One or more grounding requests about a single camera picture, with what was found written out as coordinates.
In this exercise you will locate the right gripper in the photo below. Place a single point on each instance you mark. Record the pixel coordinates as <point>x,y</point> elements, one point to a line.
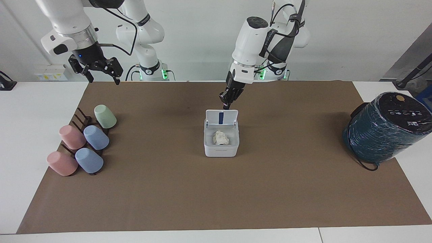
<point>88,54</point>

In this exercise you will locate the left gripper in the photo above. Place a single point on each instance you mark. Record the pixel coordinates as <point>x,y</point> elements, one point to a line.
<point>233,84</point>

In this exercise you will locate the small white trash can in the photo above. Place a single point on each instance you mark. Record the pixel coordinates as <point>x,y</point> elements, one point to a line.
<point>221,150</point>

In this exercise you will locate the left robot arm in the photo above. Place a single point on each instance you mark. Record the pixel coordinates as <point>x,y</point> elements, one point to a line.
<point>248,40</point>

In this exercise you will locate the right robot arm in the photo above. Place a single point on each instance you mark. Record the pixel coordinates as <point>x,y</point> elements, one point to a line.
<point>67,20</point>

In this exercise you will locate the crumpled white paper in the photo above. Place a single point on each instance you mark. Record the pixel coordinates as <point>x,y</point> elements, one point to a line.
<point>220,137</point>

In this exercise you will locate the green plastic cup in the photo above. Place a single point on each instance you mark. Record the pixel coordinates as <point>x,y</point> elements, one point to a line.
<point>105,116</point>

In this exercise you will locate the dark wooden cup rack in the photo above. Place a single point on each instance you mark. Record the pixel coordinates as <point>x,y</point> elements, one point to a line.
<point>82,119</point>

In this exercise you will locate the blue plastic cup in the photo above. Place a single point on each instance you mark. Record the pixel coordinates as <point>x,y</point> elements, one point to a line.
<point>88,160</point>
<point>96,137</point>

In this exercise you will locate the pink plastic cup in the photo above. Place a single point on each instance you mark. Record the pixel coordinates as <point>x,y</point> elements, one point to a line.
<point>72,136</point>
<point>61,163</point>

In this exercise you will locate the black stand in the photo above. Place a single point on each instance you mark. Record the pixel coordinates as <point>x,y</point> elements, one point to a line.
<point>5,82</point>
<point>413,72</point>

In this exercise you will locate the teal cylinder wrapped in plastic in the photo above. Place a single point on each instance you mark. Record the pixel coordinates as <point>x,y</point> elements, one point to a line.
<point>384,131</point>

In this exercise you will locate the white wall socket box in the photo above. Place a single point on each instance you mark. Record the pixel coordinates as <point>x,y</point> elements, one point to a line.
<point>50,72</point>

